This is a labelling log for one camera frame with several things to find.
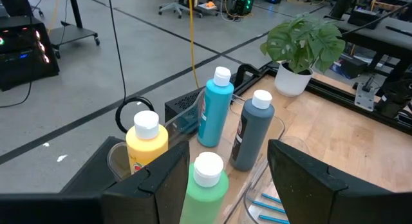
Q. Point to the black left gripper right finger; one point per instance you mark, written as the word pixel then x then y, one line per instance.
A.
pixel 309 192

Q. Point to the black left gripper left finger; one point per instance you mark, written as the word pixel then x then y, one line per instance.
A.
pixel 154 198

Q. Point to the green paint bottle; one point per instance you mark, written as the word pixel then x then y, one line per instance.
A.
pixel 206 192

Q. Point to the yellow paint bottle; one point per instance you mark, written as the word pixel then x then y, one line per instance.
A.
pixel 146 146

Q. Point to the dark grey-blue paint bottle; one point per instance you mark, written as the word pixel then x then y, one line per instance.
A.
pixel 254 134

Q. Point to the turquoise paint bottle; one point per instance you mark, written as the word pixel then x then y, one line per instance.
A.
pixel 214 114

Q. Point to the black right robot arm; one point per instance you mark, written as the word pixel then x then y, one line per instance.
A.
pixel 396 98

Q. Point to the narrow clear plastic bin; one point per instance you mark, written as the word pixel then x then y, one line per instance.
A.
pixel 254 192

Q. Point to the wide clear plastic bin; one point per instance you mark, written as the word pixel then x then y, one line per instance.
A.
pixel 185 125

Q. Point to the green plant in white pot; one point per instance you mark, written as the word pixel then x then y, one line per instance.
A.
pixel 302 43

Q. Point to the grey side desk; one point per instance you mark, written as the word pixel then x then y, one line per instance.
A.
pixel 370 31

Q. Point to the black rolling stand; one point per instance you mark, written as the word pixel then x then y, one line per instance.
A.
pixel 74 31

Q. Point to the grey office chair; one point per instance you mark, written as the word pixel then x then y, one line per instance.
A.
pixel 175 6

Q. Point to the black computer with lights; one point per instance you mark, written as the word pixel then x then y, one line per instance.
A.
pixel 22 56

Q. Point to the computer with green lights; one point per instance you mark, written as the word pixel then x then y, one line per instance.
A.
pixel 244 2

